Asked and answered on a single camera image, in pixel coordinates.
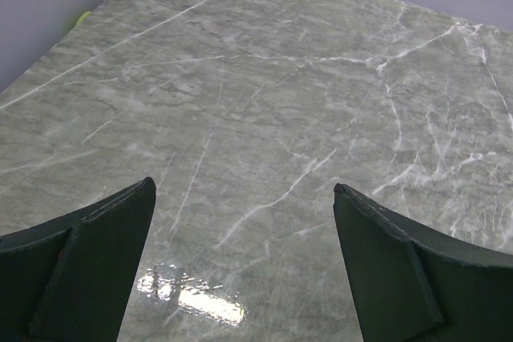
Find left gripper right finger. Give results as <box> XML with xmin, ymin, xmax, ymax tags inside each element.
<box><xmin>333</xmin><ymin>183</ymin><xmax>512</xmax><ymax>342</ymax></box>

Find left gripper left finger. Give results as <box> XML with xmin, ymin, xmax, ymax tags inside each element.
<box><xmin>1</xmin><ymin>177</ymin><xmax>156</xmax><ymax>341</ymax></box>

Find green tape marker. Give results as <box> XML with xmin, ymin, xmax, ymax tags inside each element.
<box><xmin>74</xmin><ymin>11</ymin><xmax>92</xmax><ymax>28</ymax></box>

